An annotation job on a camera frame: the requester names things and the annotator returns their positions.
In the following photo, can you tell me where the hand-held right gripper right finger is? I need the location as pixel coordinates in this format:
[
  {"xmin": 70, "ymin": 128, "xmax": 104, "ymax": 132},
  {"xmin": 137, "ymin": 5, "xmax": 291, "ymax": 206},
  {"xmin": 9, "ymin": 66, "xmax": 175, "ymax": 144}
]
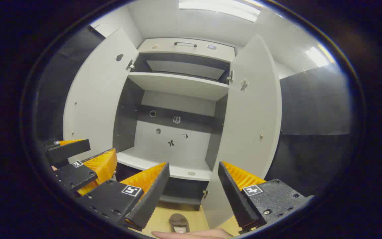
[{"xmin": 218, "ymin": 161, "xmax": 314, "ymax": 234}]

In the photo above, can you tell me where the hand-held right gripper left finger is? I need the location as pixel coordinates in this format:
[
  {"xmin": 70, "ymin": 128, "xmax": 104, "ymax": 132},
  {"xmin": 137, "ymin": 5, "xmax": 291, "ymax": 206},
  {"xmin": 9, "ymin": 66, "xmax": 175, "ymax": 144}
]
[{"xmin": 77, "ymin": 162, "xmax": 170, "ymax": 232}]

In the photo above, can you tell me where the brown fuzzy shoe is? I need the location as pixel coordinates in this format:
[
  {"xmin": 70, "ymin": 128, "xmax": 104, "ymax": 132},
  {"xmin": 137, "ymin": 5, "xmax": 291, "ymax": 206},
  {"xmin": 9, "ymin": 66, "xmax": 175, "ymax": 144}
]
[{"xmin": 168, "ymin": 213, "xmax": 190, "ymax": 233}]

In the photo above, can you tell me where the white shoe cabinet door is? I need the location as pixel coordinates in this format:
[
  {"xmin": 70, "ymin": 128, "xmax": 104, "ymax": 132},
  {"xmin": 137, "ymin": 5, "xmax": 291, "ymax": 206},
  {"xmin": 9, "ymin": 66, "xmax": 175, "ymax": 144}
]
[
  {"xmin": 201, "ymin": 34, "xmax": 283, "ymax": 229},
  {"xmin": 63, "ymin": 28, "xmax": 139, "ymax": 163}
]

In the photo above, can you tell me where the white shoe cabinet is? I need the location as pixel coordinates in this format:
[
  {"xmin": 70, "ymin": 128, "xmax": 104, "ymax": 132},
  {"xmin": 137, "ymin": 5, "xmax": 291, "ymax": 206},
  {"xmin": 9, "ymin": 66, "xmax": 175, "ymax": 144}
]
[{"xmin": 113, "ymin": 37, "xmax": 236, "ymax": 211}]

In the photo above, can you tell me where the white cabinet drawer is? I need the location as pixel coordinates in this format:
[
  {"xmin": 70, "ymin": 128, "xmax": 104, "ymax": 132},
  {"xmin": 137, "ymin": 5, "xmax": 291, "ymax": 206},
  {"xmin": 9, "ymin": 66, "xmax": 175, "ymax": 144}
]
[{"xmin": 138, "ymin": 38, "xmax": 236, "ymax": 62}]

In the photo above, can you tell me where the black backdrop cloth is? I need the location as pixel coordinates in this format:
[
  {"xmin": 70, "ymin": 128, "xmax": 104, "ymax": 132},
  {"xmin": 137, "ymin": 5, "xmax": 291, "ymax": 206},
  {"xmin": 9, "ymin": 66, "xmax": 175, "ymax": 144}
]
[{"xmin": 36, "ymin": 26, "xmax": 354, "ymax": 197}]

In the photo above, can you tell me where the ceiling light panel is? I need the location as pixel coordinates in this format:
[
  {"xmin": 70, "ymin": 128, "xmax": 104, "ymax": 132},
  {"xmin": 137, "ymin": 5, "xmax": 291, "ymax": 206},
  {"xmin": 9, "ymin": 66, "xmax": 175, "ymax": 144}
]
[
  {"xmin": 305, "ymin": 44, "xmax": 336, "ymax": 67},
  {"xmin": 178, "ymin": 0, "xmax": 261, "ymax": 22}
]

